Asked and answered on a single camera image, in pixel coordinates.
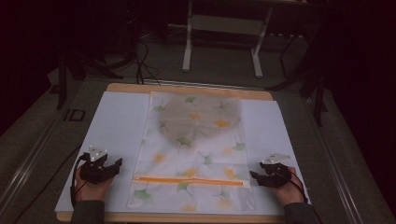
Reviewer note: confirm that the metal floor rail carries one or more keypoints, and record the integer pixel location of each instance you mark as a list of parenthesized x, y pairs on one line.
[(339, 174), (25, 168)]

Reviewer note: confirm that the white metal desk frame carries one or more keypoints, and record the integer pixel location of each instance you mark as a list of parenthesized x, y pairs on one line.
[(224, 25)]

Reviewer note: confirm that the person's right hand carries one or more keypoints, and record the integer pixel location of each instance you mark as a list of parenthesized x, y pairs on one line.
[(291, 193)]

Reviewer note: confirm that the white table mat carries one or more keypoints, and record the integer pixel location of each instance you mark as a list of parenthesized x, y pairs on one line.
[(118, 124)]

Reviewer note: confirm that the wooden table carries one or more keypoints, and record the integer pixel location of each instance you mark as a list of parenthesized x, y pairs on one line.
[(199, 90)]

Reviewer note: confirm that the leaf print mesh laundry bag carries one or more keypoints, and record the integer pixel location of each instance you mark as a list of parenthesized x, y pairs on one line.
[(193, 161)]

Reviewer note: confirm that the person's left hand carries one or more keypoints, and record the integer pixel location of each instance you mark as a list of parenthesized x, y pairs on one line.
[(91, 190)]

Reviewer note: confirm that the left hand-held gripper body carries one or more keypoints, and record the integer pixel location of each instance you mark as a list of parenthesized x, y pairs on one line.
[(95, 169)]

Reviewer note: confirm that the black metal stand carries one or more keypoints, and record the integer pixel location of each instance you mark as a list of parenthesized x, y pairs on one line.
[(62, 87), (317, 96)]

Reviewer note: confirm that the grey cloth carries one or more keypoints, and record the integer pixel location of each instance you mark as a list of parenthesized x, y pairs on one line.
[(199, 118)]

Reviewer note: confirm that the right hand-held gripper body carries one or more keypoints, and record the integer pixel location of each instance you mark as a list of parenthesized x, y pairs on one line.
[(277, 174)]

